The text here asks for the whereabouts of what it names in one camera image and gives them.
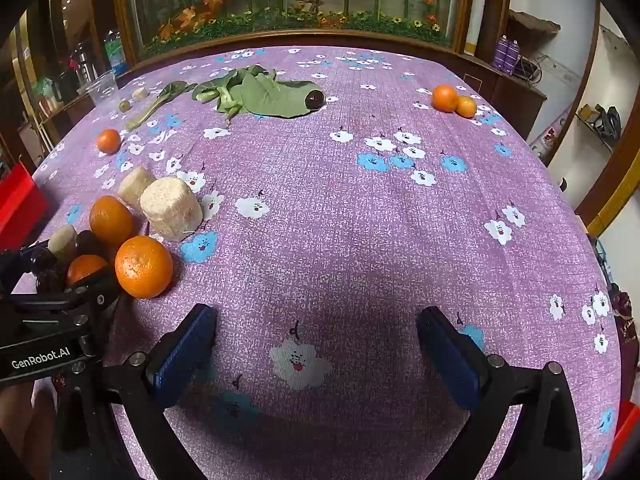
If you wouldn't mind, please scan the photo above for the dark thermos flask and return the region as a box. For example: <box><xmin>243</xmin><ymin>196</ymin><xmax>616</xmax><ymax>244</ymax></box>
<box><xmin>72</xmin><ymin>50</ymin><xmax>98</xmax><ymax>86</ymax></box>

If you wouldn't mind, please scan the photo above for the large beige sugarcane chunk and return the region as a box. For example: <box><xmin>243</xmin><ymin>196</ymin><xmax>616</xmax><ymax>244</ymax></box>
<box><xmin>139</xmin><ymin>176</ymin><xmax>204</xmax><ymax>243</ymax></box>

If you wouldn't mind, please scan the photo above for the small beige sugarcane chunk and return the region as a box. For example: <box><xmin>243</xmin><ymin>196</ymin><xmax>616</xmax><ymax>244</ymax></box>
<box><xmin>117</xmin><ymin>166</ymin><xmax>157</xmax><ymax>211</ymax></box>

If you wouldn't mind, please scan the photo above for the clear plastic cup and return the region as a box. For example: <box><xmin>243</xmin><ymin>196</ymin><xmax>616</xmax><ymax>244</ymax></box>
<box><xmin>82</xmin><ymin>71</ymin><xmax>120</xmax><ymax>108</ymax></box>

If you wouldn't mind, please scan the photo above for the plastic water bottle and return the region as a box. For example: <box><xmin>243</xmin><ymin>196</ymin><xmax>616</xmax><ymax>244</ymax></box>
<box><xmin>104</xmin><ymin>30</ymin><xmax>130</xmax><ymax>77</ymax></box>

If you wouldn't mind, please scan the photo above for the large orange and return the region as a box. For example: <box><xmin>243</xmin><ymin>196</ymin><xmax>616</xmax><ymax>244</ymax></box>
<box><xmin>114</xmin><ymin>235</ymin><xmax>174</xmax><ymax>300</ymax></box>

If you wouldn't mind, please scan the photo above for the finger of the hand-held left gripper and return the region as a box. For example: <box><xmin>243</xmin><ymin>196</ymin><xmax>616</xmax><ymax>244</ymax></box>
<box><xmin>15</xmin><ymin>272</ymin><xmax>121</xmax><ymax>321</ymax></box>
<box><xmin>0</xmin><ymin>242</ymin><xmax>56</xmax><ymax>291</ymax></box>

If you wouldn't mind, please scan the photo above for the purple floral tablecloth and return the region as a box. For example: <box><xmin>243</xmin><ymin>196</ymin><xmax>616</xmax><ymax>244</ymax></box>
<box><xmin>30</xmin><ymin>45</ymin><xmax>626</xmax><ymax>480</ymax></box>

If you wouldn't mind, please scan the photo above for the dark brown chestnut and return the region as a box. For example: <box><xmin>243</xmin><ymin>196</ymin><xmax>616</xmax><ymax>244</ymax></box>
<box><xmin>75</xmin><ymin>230</ymin><xmax>108</xmax><ymax>261</ymax></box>
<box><xmin>29</xmin><ymin>248</ymin><xmax>57</xmax><ymax>276</ymax></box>
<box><xmin>36</xmin><ymin>269</ymin><xmax>66</xmax><ymax>293</ymax></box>

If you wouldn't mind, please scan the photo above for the green leafy vegetable bunch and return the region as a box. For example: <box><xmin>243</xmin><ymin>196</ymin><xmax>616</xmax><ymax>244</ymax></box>
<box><xmin>191</xmin><ymin>64</ymin><xmax>278</xmax><ymax>121</ymax></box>

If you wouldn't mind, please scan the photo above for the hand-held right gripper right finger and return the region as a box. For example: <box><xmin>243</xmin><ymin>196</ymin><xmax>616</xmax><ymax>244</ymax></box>
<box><xmin>416</xmin><ymin>306</ymin><xmax>586</xmax><ymax>480</ymax></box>

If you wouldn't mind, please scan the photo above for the wooden cabinet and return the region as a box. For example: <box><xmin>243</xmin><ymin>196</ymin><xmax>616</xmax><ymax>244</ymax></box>
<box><xmin>470</xmin><ymin>67</ymin><xmax>548</xmax><ymax>141</ymax></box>

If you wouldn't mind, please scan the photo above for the person's left forearm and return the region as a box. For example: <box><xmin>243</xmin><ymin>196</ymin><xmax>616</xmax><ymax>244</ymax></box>
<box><xmin>0</xmin><ymin>382</ymin><xmax>58</xmax><ymax>480</ymax></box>

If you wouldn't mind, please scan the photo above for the bok choy stalk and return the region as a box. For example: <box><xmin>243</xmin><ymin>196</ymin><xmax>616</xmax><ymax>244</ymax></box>
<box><xmin>125</xmin><ymin>81</ymin><xmax>197</xmax><ymax>132</ymax></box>

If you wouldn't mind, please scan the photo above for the wooden shelf unit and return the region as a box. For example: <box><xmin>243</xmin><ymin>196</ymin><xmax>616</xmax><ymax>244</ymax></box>
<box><xmin>0</xmin><ymin>0</ymin><xmax>121</xmax><ymax>161</ymax></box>

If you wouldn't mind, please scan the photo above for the glass tank with artificial plants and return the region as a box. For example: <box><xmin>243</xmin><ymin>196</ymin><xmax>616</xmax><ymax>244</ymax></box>
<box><xmin>112</xmin><ymin>0</ymin><xmax>476</xmax><ymax>66</ymax></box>

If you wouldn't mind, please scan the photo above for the red tray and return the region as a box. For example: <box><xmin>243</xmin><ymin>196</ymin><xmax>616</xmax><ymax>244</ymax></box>
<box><xmin>0</xmin><ymin>161</ymin><xmax>51</xmax><ymax>251</ymax></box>

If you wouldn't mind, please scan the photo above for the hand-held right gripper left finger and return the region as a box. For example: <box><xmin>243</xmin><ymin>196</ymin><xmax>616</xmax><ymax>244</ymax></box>
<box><xmin>52</xmin><ymin>304</ymin><xmax>218</xmax><ymax>480</ymax></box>

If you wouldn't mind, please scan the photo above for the wall shelf with bags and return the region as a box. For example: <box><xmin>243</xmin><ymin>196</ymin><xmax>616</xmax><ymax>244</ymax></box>
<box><xmin>575</xmin><ymin>102</ymin><xmax>623</xmax><ymax>153</ymax></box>

